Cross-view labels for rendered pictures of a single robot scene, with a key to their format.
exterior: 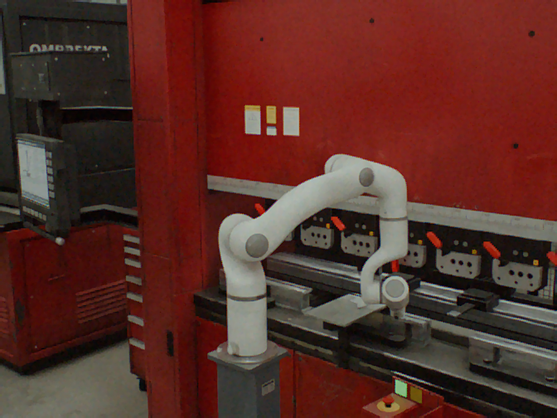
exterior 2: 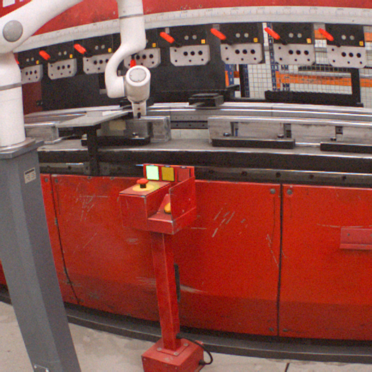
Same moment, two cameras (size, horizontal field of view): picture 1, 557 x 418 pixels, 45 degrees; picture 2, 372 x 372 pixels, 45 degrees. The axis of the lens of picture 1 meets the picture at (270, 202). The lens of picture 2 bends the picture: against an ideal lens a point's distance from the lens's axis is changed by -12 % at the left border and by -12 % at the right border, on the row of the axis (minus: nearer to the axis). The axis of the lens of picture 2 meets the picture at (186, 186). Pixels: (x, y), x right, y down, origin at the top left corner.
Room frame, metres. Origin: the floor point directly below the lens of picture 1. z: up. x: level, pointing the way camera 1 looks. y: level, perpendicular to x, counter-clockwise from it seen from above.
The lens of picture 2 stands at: (0.45, 0.03, 1.22)
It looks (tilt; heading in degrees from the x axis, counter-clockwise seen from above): 16 degrees down; 341
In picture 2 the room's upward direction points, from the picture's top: 4 degrees counter-clockwise
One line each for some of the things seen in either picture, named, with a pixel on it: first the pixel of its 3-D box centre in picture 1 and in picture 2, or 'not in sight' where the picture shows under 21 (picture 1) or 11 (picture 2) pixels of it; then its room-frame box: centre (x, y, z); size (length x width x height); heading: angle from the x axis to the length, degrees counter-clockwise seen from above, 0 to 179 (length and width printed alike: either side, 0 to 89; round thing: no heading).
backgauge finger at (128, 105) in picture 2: (390, 285); (128, 104); (2.56, -0.48, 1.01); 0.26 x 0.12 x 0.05; 137
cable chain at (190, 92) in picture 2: (467, 279); (193, 94); (2.60, -0.79, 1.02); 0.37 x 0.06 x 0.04; 47
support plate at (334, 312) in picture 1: (346, 309); (92, 119); (2.33, -0.27, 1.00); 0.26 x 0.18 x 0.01; 137
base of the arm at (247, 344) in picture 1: (247, 323); (6, 118); (1.95, 0.08, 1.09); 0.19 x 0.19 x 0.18
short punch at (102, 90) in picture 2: (369, 266); (109, 82); (2.44, -0.37, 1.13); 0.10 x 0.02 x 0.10; 47
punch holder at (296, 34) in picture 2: not in sight; (295, 43); (1.92, -0.94, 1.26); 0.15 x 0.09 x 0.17; 47
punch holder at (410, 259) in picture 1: (410, 240); (145, 48); (2.32, -0.50, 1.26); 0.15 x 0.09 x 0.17; 47
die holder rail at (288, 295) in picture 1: (263, 289); (20, 134); (2.81, 0.04, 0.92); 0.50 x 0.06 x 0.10; 47
